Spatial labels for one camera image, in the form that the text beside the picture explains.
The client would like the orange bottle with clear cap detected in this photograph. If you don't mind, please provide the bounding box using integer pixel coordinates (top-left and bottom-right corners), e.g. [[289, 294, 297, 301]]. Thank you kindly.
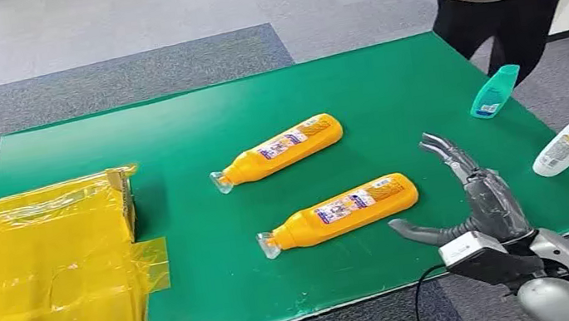
[[203, 111, 351, 197], [250, 170, 427, 262]]

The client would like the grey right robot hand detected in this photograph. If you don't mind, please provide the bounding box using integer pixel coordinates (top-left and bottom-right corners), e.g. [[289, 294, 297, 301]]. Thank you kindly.
[[376, 120, 535, 258]]

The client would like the teal plastic bottle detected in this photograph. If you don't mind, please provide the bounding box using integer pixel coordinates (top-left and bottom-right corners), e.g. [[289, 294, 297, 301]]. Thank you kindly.
[[464, 62, 527, 122]]

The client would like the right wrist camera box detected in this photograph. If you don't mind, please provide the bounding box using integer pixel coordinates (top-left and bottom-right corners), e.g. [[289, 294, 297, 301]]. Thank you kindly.
[[435, 222, 546, 295]]

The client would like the green table mat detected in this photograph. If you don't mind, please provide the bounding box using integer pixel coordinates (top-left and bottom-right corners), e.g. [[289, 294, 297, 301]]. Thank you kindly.
[[0, 12, 569, 321]]

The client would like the yellow taped cardboard box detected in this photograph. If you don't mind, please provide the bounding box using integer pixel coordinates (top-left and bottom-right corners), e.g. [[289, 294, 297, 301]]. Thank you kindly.
[[0, 160, 179, 321]]

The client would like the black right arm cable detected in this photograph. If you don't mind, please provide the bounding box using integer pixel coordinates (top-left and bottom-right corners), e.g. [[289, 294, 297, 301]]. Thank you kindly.
[[409, 263, 457, 321]]

